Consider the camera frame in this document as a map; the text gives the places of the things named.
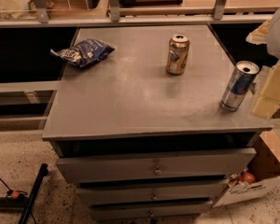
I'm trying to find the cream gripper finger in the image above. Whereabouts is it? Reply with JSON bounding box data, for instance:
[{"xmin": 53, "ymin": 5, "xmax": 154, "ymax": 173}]
[
  {"xmin": 245, "ymin": 20, "xmax": 271, "ymax": 45},
  {"xmin": 251, "ymin": 60, "xmax": 280, "ymax": 119}
]

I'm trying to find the orange soda can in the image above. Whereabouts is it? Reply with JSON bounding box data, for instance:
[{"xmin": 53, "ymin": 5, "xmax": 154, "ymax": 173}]
[{"xmin": 166, "ymin": 34, "xmax": 190, "ymax": 75}]

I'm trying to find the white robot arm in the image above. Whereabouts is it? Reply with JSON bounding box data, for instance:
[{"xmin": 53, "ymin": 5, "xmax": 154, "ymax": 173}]
[{"xmin": 245, "ymin": 8, "xmax": 280, "ymax": 119}]

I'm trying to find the silver blue energy drink can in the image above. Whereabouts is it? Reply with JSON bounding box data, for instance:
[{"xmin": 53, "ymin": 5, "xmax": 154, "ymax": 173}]
[{"xmin": 220, "ymin": 61, "xmax": 259, "ymax": 111}]

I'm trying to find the blue chip bag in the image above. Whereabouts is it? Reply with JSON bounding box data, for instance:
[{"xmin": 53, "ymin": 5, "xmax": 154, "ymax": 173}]
[{"xmin": 50, "ymin": 38, "xmax": 115, "ymax": 68}]

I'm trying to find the cardboard box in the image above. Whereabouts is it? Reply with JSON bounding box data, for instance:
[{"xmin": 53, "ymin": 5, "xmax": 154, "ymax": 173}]
[{"xmin": 214, "ymin": 131, "xmax": 280, "ymax": 207}]

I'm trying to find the orange item in box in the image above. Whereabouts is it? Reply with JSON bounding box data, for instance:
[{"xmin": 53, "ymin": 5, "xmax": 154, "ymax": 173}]
[{"xmin": 239, "ymin": 170, "xmax": 256, "ymax": 184}]

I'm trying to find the top grey drawer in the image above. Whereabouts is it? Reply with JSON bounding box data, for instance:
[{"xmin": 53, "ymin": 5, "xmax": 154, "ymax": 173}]
[{"xmin": 56, "ymin": 148, "xmax": 256, "ymax": 183}]

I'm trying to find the grey drawer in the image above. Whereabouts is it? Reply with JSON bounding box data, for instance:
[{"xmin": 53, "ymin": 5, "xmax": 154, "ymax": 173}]
[
  {"xmin": 91, "ymin": 201, "xmax": 213, "ymax": 220},
  {"xmin": 76, "ymin": 180, "xmax": 226, "ymax": 205},
  {"xmin": 56, "ymin": 148, "xmax": 256, "ymax": 183}
]

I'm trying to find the middle grey drawer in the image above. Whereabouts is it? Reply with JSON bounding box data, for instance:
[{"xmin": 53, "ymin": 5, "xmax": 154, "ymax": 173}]
[{"xmin": 76, "ymin": 180, "xmax": 226, "ymax": 205}]

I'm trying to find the grey drawer cabinet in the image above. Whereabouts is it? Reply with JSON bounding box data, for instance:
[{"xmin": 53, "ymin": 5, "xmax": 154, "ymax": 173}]
[{"xmin": 43, "ymin": 25, "xmax": 272, "ymax": 211}]

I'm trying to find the bottom grey drawer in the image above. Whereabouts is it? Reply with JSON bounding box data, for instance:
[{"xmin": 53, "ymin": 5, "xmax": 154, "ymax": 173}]
[{"xmin": 91, "ymin": 201, "xmax": 213, "ymax": 220}]

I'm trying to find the black stand leg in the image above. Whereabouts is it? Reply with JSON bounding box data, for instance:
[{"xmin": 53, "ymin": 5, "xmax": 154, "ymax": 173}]
[{"xmin": 18, "ymin": 163, "xmax": 49, "ymax": 224}]

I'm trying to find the metal shelf rail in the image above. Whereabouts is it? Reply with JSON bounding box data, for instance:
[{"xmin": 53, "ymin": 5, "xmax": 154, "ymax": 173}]
[{"xmin": 0, "ymin": 0, "xmax": 280, "ymax": 28}]

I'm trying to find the black cable with orange clip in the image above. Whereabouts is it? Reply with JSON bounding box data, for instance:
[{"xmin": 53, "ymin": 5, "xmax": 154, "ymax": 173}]
[{"xmin": 0, "ymin": 167, "xmax": 29, "ymax": 202}]

